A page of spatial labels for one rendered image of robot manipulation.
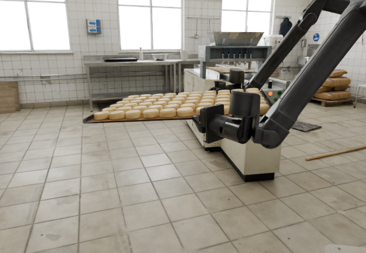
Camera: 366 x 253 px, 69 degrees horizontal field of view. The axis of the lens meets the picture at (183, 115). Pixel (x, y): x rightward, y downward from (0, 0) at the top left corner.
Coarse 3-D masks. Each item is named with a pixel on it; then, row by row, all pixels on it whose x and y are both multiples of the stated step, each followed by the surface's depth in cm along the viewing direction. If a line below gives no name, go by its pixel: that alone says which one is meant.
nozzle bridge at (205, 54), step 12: (204, 48) 272; (216, 48) 279; (228, 48) 281; (240, 48) 284; (252, 48) 286; (264, 48) 287; (204, 60) 275; (216, 60) 277; (228, 60) 280; (240, 60) 282; (252, 60) 284; (264, 60) 286; (204, 72) 286
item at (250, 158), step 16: (224, 80) 273; (224, 144) 282; (240, 144) 238; (256, 144) 228; (240, 160) 239; (256, 160) 232; (272, 160) 235; (240, 176) 249; (256, 176) 240; (272, 176) 243
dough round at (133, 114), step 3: (129, 111) 88; (132, 111) 87; (135, 111) 87; (138, 111) 86; (126, 114) 85; (129, 114) 85; (132, 114) 85; (135, 114) 85; (138, 114) 86; (126, 117) 86; (129, 117) 85; (132, 117) 85; (135, 117) 85; (138, 117) 86
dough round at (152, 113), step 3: (144, 111) 86; (147, 111) 85; (150, 111) 85; (153, 111) 85; (156, 111) 85; (144, 114) 85; (147, 114) 84; (150, 114) 84; (153, 114) 84; (156, 114) 85; (144, 117) 85; (147, 117) 84; (150, 117) 84; (153, 117) 84
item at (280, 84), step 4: (216, 64) 404; (248, 76) 287; (252, 76) 278; (268, 80) 244; (272, 80) 237; (276, 80) 230; (280, 80) 227; (272, 84) 237; (276, 84) 230; (280, 84) 223; (284, 84) 218; (288, 84) 216; (284, 88) 218
